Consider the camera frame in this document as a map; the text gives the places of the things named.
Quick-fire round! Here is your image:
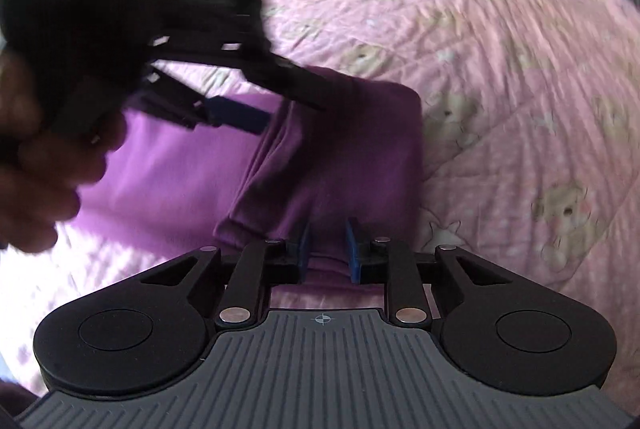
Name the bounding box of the purple fleece sweater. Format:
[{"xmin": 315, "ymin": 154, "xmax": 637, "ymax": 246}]
[{"xmin": 75, "ymin": 66, "xmax": 426, "ymax": 305}]

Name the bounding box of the person's left hand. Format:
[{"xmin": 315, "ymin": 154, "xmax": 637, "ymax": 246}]
[{"xmin": 0, "ymin": 56, "xmax": 126, "ymax": 255}]

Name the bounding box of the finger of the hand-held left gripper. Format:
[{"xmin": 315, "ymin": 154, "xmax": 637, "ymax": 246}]
[
  {"xmin": 150, "ymin": 34, "xmax": 333, "ymax": 112},
  {"xmin": 135, "ymin": 69, "xmax": 268, "ymax": 134}
]

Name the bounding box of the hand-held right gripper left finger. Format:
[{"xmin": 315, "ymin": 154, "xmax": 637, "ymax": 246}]
[{"xmin": 142, "ymin": 221, "xmax": 313, "ymax": 327}]

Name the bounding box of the pink bear-print blanket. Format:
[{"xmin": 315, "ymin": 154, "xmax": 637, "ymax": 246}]
[{"xmin": 0, "ymin": 0, "xmax": 640, "ymax": 380}]

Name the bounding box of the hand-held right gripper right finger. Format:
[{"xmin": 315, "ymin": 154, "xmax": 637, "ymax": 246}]
[{"xmin": 345, "ymin": 218, "xmax": 506, "ymax": 327}]

